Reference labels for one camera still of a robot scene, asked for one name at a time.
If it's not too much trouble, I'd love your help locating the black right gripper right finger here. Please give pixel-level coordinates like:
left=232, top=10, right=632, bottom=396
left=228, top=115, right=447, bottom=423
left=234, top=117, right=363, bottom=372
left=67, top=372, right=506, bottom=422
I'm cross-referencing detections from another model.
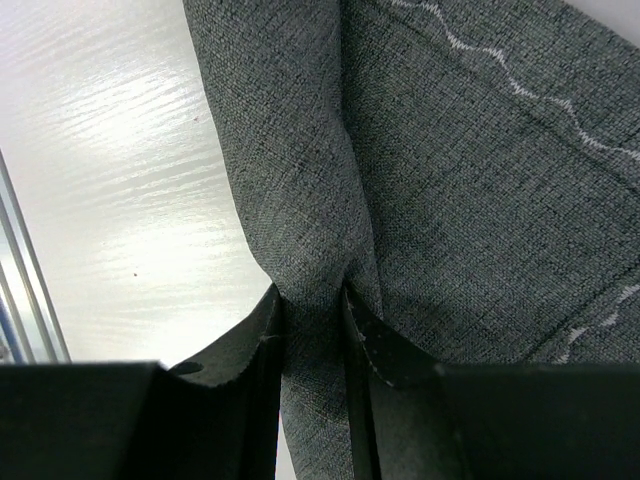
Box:
left=342, top=289, right=639, bottom=479

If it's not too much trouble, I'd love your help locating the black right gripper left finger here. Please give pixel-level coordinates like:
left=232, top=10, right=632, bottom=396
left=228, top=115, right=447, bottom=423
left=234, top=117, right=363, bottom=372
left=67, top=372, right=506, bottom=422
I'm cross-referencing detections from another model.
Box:
left=1, top=287, right=284, bottom=479

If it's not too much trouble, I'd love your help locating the grey cloth napkin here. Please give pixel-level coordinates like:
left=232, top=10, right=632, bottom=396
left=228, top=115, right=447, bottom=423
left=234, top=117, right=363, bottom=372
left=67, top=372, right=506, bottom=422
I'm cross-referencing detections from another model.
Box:
left=184, top=1, right=639, bottom=479

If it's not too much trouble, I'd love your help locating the aluminium mounting rail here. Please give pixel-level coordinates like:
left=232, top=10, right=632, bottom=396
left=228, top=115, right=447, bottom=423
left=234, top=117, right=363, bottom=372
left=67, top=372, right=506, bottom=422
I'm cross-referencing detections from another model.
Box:
left=1, top=163, right=71, bottom=364

